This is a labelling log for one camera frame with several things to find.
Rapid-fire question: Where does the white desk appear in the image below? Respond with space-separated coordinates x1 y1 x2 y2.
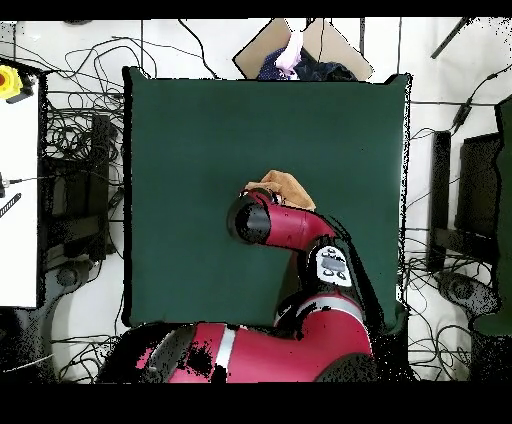
0 77 40 309

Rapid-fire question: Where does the dark green table cloth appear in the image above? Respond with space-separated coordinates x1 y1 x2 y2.
121 65 413 335

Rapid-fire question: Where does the pink garment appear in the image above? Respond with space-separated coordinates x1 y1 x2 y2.
273 29 304 80

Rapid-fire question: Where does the brown cardboard box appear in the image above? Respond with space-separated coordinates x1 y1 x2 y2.
232 17 375 82

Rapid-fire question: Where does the black power adapter with cable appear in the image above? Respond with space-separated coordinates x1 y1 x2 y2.
450 71 512 133

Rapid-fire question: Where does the grey chair base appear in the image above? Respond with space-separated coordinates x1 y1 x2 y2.
41 257 97 321
435 270 501 321

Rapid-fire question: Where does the orange terry towel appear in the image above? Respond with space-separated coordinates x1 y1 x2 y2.
244 169 317 212

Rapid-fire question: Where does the black ribbed strap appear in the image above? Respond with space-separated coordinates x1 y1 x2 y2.
0 192 22 220

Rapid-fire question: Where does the black cable tangle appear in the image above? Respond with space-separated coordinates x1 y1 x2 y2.
399 227 481 381
41 35 157 169

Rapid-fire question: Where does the black metal bar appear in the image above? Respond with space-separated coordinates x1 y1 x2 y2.
430 16 474 60

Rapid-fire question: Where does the dark blue garment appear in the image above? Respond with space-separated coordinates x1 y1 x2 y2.
256 46 358 82

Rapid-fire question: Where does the yellow emergency stop button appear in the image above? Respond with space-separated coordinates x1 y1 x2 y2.
0 63 36 105

